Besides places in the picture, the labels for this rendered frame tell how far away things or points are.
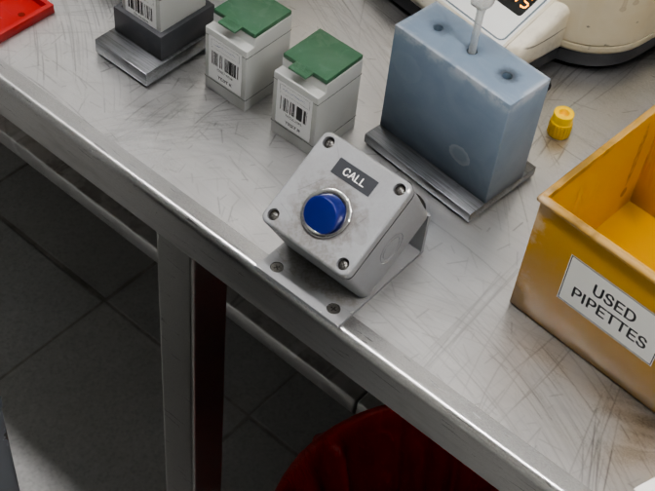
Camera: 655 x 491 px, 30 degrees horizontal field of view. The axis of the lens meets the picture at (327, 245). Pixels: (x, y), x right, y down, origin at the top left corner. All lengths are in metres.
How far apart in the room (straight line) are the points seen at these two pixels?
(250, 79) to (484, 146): 0.18
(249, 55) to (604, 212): 0.26
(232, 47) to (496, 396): 0.30
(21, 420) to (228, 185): 0.99
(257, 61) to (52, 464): 0.97
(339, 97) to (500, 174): 0.12
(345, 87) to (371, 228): 0.14
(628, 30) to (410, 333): 0.31
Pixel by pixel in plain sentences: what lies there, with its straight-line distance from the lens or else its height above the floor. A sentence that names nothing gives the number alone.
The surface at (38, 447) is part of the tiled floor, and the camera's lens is 1.75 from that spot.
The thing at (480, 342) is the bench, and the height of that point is 0.87.
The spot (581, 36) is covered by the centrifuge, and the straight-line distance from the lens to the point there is 0.94.
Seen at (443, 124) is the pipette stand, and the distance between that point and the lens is 0.82.
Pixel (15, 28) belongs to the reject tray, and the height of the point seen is 0.88.
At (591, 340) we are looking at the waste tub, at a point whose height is 0.90.
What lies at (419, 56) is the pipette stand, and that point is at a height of 0.96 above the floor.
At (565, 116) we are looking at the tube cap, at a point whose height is 0.89.
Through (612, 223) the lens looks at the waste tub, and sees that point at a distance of 0.85.
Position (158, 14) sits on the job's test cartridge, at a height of 0.93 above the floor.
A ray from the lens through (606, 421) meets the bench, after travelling 0.76.
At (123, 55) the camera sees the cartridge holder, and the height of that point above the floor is 0.89.
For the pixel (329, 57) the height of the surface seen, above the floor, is 0.94.
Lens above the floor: 1.48
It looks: 49 degrees down
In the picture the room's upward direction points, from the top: 7 degrees clockwise
